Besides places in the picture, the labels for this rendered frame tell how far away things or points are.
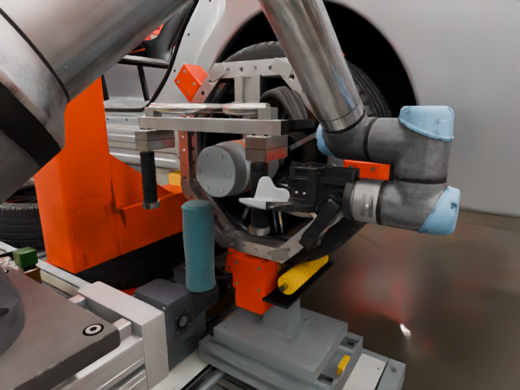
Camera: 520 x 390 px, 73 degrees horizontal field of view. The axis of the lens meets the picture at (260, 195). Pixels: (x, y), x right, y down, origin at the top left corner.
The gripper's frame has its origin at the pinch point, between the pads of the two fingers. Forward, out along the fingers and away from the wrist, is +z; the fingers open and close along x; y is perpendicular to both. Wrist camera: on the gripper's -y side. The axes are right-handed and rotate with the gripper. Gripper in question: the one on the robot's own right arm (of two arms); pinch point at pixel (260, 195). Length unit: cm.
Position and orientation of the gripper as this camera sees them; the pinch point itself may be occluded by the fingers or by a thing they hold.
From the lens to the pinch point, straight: 71.8
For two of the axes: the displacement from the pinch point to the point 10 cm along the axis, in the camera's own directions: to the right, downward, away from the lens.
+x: -5.5, 2.1, -8.1
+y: 0.0, -9.7, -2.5
